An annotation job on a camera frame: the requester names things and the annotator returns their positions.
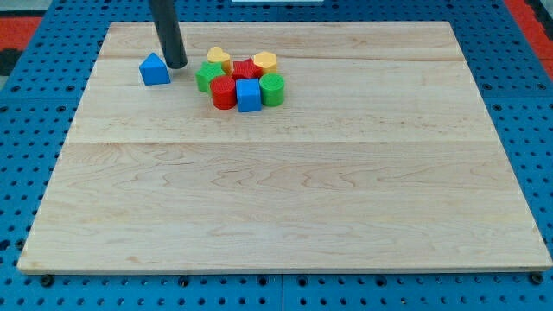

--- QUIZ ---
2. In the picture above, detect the yellow hexagon block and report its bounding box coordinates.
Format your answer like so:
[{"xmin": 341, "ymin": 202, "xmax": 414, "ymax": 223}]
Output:
[{"xmin": 253, "ymin": 51, "xmax": 278, "ymax": 74}]

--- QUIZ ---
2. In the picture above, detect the yellow heart block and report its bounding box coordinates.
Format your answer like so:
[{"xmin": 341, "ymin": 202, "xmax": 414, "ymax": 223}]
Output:
[{"xmin": 207, "ymin": 46, "xmax": 232, "ymax": 75}]

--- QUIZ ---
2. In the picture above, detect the green cylinder block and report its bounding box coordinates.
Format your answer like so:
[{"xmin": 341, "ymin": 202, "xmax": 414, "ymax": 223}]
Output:
[{"xmin": 259, "ymin": 73, "xmax": 285, "ymax": 107}]

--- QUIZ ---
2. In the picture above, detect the blue cube block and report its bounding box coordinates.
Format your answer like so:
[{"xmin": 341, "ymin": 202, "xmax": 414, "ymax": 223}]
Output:
[{"xmin": 236, "ymin": 79, "xmax": 262, "ymax": 112}]

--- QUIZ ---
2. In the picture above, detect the red cylinder block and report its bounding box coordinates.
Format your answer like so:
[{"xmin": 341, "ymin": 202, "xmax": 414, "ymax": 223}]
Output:
[{"xmin": 210, "ymin": 75, "xmax": 237, "ymax": 110}]

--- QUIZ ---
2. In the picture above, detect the red star block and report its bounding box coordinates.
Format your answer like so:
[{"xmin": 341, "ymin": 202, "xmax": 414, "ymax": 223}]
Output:
[{"xmin": 232, "ymin": 58, "xmax": 263, "ymax": 80}]

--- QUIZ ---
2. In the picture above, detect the light wooden board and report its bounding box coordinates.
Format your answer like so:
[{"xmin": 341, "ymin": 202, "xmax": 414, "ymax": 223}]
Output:
[{"xmin": 17, "ymin": 22, "xmax": 552, "ymax": 276}]

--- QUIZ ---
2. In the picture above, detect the green star block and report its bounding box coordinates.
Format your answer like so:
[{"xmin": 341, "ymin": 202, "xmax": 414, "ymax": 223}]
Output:
[{"xmin": 195, "ymin": 61, "xmax": 226, "ymax": 93}]

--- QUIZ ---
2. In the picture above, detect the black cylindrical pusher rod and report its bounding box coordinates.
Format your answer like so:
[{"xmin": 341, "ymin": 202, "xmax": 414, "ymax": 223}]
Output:
[{"xmin": 149, "ymin": 0, "xmax": 188, "ymax": 69}]

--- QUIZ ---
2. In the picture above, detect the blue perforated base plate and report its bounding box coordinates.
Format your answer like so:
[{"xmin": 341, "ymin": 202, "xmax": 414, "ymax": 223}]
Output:
[{"xmin": 1, "ymin": 0, "xmax": 552, "ymax": 310}]

